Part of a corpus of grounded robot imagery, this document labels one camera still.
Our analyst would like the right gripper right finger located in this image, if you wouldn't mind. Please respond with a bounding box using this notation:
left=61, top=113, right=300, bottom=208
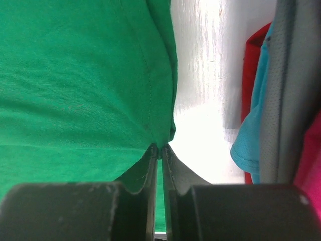
left=162, top=144, right=210, bottom=240

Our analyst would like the grey folded t-shirt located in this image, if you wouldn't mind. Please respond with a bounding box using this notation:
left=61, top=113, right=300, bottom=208
left=259, top=1, right=320, bottom=184

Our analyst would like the green t-shirt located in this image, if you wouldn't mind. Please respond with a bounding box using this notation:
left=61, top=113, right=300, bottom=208
left=1, top=1, right=177, bottom=196

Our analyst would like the red folded t-shirt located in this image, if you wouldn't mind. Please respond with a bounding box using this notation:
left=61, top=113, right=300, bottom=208
left=241, top=23, right=271, bottom=184

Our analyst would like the pink folded t-shirt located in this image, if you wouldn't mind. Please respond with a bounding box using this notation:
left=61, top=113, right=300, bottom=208
left=294, top=119, right=320, bottom=216

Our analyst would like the blue folded t-shirt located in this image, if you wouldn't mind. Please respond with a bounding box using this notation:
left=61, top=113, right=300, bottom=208
left=230, top=22, right=274, bottom=184

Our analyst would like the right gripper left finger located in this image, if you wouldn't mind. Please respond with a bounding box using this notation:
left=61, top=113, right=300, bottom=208
left=114, top=145, right=158, bottom=240

